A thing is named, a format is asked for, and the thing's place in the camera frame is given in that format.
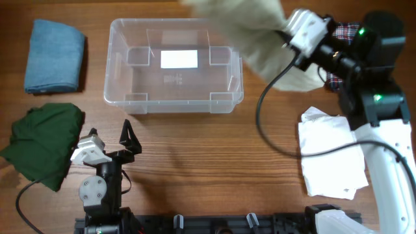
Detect clear plastic storage container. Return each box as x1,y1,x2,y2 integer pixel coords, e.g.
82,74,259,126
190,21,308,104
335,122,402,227
103,18,244,114

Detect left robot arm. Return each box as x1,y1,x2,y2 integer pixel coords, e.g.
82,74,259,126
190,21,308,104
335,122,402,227
71,120,145,234

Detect white garment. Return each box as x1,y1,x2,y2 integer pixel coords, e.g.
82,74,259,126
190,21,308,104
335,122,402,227
298,107,369,200

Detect right black cable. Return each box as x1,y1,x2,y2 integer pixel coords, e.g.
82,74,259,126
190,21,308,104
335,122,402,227
255,53,416,192

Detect folded blue towel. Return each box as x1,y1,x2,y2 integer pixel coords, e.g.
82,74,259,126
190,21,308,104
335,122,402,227
24,19,85,94

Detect black cable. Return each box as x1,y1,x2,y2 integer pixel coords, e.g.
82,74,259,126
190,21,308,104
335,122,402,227
15,168,71,234
255,53,416,192

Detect cream cloth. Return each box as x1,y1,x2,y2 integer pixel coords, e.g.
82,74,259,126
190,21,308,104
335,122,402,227
181,0,324,92

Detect white label in container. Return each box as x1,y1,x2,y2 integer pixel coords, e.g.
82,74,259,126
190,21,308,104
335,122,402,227
161,50,198,69

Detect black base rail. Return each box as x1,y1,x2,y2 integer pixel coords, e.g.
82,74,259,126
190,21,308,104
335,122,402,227
74,213,363,234

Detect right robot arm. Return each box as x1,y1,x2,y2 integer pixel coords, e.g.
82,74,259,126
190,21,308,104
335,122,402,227
282,9,415,233

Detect plaid shirt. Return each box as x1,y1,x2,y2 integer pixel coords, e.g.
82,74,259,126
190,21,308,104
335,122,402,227
324,22,359,92

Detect dark green garment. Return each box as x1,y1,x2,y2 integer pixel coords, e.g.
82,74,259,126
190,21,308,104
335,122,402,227
1,103,84,192

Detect left black cable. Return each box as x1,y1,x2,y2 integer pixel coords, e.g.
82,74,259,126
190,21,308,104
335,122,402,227
15,168,71,234

